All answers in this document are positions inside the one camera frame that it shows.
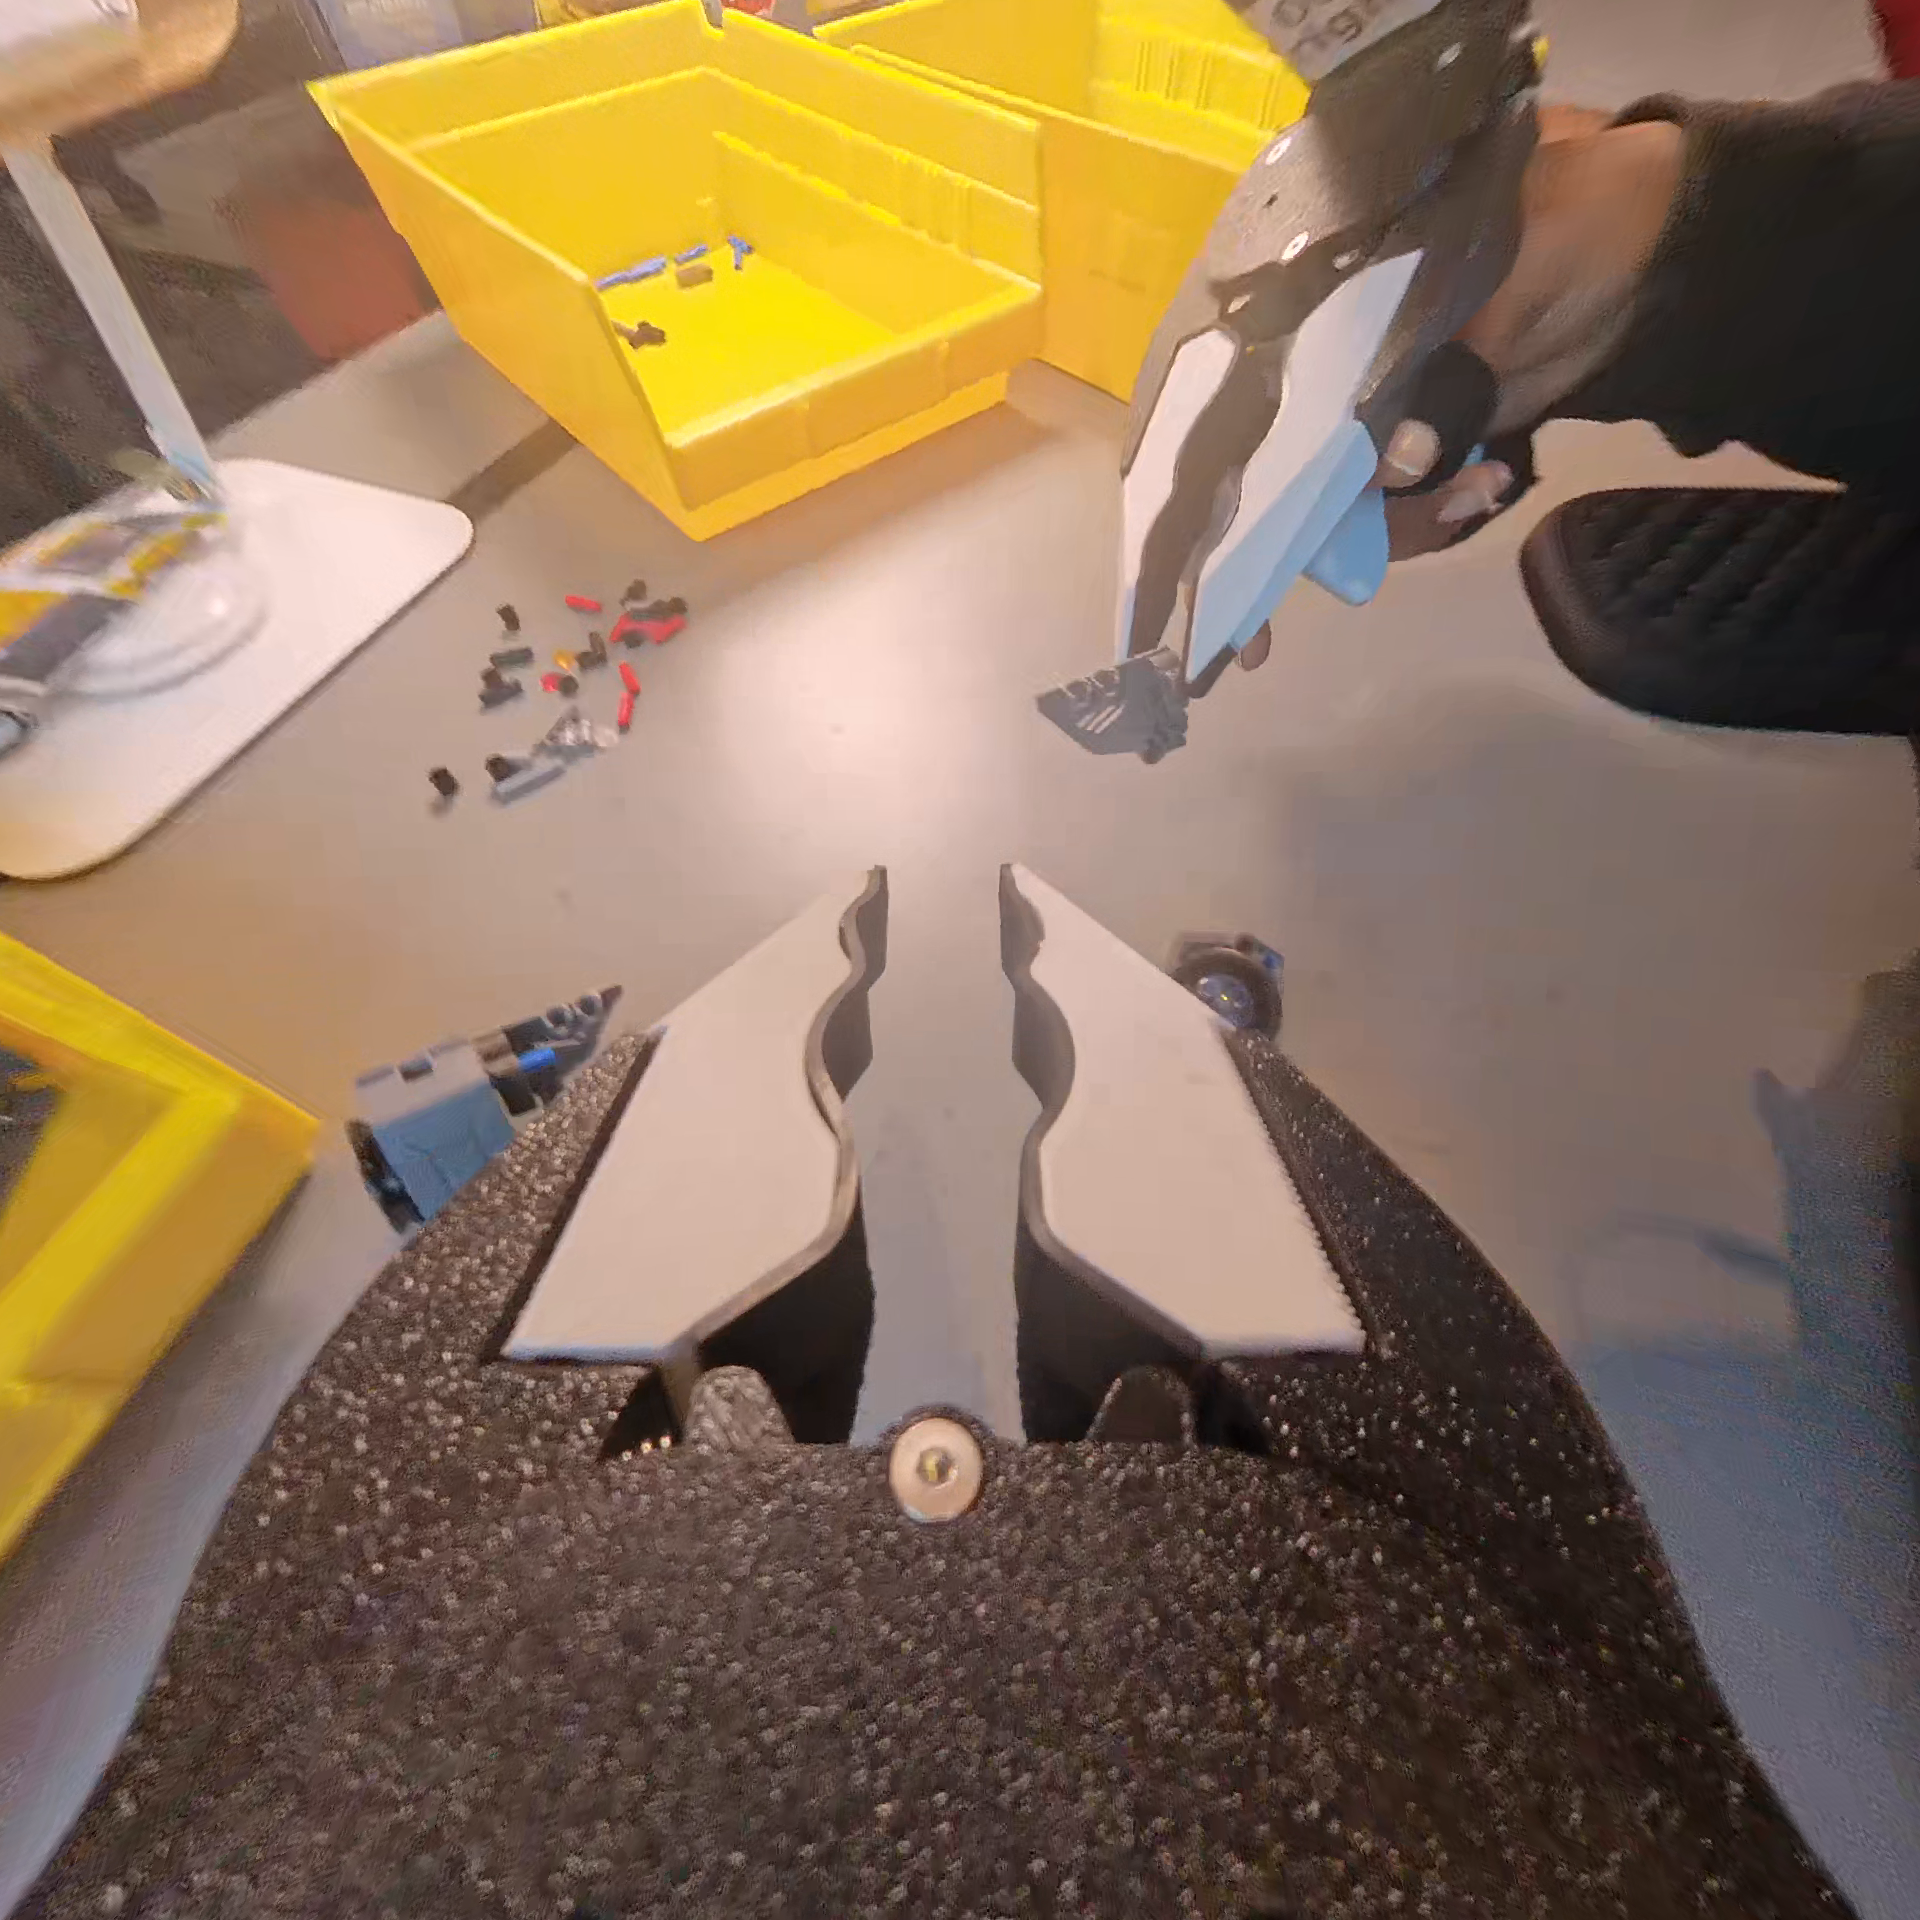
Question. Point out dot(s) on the black mesh chair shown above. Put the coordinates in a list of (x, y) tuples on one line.
[(1723, 599)]

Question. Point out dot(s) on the white booklet stand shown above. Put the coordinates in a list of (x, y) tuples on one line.
[(346, 599)]

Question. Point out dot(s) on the person's right hand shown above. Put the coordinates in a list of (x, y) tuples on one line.
[(1576, 271)]

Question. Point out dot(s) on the person's right forearm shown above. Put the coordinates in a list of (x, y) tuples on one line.
[(1770, 271)]

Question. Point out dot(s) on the yellow printed leaflet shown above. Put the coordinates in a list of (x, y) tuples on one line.
[(75, 585)]

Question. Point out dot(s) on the grey brick wheel assembly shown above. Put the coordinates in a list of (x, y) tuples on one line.
[(1230, 991)]

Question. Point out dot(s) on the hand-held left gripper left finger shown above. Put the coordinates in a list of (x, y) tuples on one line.
[(690, 1184)]

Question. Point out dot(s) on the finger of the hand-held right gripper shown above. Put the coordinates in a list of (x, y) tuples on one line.
[(1170, 451), (1319, 451)]

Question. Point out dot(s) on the pile of small brick parts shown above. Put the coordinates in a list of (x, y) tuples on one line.
[(600, 661)]

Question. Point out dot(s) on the yellow plastic bin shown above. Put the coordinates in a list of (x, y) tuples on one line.
[(1142, 225), (494, 212), (119, 1231)]

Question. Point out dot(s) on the grey desk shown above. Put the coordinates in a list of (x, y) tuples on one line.
[(902, 675)]

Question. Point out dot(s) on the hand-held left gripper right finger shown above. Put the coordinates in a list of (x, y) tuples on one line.
[(1184, 1184)]

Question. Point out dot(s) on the white round disc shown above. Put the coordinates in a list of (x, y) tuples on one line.
[(225, 630)]

